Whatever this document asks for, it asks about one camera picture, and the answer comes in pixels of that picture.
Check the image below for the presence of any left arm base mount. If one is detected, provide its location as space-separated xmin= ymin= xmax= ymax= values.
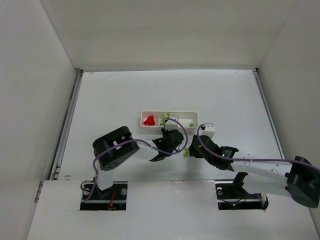
xmin=80 ymin=180 xmax=128 ymax=211

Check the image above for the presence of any left aluminium frame rail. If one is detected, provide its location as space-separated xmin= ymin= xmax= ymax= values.
xmin=34 ymin=68 xmax=84 ymax=203

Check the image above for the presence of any red transparent curved lego piece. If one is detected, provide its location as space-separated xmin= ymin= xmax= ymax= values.
xmin=143 ymin=115 xmax=156 ymax=126

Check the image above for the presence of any light green 2x3 lego brick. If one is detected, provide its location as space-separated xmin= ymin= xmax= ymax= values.
xmin=162 ymin=113 xmax=169 ymax=121

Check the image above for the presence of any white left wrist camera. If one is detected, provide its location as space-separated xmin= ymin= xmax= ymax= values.
xmin=164 ymin=115 xmax=179 ymax=131

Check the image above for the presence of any right aluminium frame rail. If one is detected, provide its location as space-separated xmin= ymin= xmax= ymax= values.
xmin=252 ymin=68 xmax=285 ymax=159

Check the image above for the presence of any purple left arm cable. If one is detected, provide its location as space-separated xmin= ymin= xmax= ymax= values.
xmin=84 ymin=118 xmax=189 ymax=203

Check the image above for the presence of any white divided sorting tray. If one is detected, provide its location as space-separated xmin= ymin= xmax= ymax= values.
xmin=140 ymin=110 xmax=199 ymax=133

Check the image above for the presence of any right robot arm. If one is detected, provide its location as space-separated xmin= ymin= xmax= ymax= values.
xmin=188 ymin=135 xmax=320 ymax=208

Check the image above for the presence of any aluminium frame rail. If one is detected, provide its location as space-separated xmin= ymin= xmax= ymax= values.
xmin=252 ymin=68 xmax=285 ymax=159
xmin=34 ymin=68 xmax=84 ymax=203

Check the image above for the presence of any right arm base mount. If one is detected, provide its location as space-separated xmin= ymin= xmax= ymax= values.
xmin=215 ymin=172 xmax=269 ymax=211

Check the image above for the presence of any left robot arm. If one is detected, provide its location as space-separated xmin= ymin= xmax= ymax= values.
xmin=92 ymin=126 xmax=184 ymax=191

